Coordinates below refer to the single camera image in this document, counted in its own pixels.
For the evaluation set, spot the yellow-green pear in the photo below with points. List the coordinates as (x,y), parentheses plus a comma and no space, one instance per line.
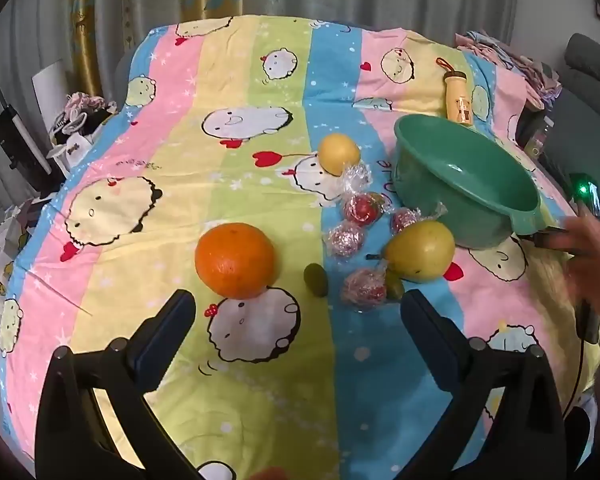
(422,252)

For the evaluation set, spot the orange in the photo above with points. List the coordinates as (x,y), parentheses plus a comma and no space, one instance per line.
(235,260)

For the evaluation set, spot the green plastic bowl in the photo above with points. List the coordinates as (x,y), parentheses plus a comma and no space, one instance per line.
(460,180)

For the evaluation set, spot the clear plastic jar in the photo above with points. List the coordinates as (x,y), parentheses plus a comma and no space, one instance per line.
(537,145)

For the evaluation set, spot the pile of clutter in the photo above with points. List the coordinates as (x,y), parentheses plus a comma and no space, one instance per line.
(80,125)

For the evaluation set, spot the yellow lemon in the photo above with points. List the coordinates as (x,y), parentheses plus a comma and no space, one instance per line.
(339,154)

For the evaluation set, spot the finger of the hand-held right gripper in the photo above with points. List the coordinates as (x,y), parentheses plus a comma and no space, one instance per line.
(547,237)

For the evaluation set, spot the grey sofa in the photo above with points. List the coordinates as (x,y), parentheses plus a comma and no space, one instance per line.
(587,110)

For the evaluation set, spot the pile of folded clothes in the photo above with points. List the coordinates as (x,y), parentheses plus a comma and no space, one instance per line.
(510,60)

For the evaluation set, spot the white panel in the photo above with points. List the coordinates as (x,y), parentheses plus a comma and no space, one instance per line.
(55,82)

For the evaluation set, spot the yellow bear-print bottle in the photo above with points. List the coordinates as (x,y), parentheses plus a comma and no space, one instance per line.
(457,97)

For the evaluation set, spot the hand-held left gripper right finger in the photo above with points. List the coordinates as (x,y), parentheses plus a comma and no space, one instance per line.
(432,342)

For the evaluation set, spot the small green fruit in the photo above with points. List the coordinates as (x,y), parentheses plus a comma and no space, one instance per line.
(315,279)
(394,285)

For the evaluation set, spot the red candy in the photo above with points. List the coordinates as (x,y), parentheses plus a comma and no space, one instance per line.
(364,287)
(405,220)

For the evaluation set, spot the person's right hand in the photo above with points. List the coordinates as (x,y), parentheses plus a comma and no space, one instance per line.
(597,265)

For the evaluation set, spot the striped cartoon printed blanket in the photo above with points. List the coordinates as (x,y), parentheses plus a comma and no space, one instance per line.
(180,160)

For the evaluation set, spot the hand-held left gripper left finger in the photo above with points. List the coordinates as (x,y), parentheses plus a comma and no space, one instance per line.
(164,342)

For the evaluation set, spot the plastic-wrapped red fruit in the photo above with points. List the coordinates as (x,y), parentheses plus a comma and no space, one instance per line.
(345,239)
(360,205)

